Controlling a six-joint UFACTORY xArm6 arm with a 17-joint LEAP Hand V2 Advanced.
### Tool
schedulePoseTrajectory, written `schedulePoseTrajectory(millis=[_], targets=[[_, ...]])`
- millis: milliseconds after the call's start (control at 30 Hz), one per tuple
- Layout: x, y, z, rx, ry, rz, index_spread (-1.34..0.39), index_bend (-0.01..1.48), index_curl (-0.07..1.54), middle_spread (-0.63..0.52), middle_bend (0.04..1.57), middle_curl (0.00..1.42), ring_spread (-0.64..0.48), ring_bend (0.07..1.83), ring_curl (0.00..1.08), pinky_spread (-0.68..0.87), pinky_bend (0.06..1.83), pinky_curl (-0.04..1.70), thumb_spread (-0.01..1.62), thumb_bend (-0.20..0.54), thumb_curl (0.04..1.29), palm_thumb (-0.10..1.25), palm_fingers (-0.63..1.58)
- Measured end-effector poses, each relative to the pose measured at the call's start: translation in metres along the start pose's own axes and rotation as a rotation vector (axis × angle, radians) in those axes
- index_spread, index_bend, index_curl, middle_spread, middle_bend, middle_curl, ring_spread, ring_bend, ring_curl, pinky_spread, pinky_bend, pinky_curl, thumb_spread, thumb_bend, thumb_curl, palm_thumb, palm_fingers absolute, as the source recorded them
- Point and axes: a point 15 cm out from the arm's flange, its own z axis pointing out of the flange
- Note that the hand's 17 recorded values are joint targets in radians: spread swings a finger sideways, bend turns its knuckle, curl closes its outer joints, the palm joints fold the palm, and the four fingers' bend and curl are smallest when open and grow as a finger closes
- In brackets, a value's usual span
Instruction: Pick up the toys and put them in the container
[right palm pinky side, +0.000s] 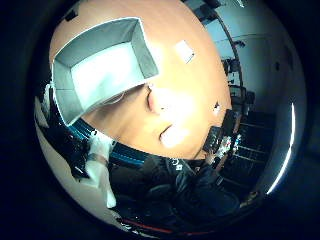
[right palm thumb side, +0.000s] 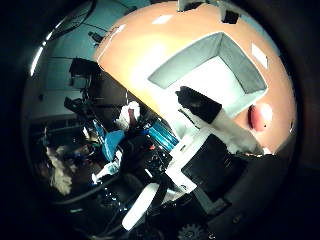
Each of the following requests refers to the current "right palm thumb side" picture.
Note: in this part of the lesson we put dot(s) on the beige furry object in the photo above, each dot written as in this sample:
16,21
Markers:
61,173

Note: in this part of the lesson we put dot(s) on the black wall mounted camera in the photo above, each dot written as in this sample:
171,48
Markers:
95,36

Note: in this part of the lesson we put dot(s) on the short ceiling light strip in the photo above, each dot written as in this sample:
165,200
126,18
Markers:
50,36

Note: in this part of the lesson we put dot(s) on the black equipment on stand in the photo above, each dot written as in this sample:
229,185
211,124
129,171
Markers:
81,71

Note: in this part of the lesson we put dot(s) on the white crumpled object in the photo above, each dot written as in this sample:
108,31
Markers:
106,170

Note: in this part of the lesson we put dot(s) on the long ceiling light strip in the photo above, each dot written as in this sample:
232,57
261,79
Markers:
35,61

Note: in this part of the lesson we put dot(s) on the red and white ball toy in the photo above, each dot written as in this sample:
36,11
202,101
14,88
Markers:
257,117

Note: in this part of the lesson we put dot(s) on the blue cloth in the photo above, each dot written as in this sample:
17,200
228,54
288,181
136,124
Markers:
112,143

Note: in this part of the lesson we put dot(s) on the cyan blue box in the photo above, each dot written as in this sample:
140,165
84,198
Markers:
163,136

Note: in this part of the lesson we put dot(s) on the grey and white container box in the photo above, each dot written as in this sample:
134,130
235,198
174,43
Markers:
213,70

